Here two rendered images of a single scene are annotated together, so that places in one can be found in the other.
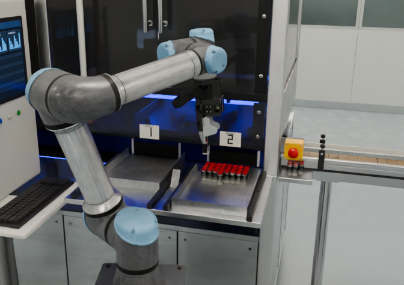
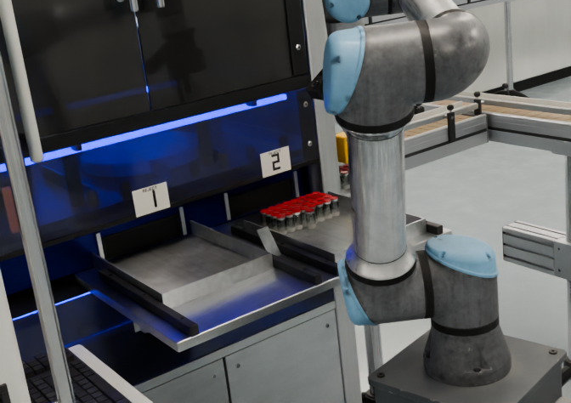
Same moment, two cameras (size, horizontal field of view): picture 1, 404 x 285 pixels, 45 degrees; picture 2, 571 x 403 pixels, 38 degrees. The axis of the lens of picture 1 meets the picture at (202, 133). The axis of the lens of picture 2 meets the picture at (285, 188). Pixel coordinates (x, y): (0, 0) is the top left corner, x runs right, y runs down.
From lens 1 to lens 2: 1.43 m
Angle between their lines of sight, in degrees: 45
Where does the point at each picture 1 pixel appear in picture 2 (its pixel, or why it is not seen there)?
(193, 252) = (253, 379)
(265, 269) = (350, 344)
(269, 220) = not seen: hidden behind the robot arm
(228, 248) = (299, 342)
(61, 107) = (466, 65)
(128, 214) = (448, 246)
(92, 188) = (403, 227)
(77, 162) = (399, 183)
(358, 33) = not seen: outside the picture
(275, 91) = (319, 65)
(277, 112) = not seen: hidden behind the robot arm
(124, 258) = (482, 309)
